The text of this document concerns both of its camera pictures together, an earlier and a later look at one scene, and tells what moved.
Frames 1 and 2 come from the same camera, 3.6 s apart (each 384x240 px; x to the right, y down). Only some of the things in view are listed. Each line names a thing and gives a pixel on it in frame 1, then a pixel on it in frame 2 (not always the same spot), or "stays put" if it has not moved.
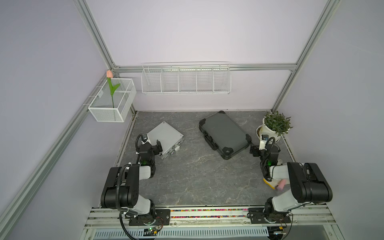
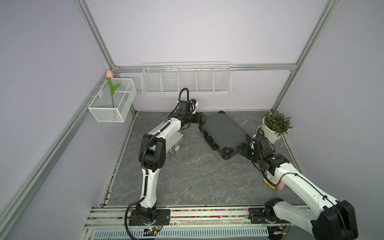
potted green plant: (275, 124) stays put
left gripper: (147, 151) -> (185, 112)
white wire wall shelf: (186, 78) stays put
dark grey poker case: (223, 134) stays put
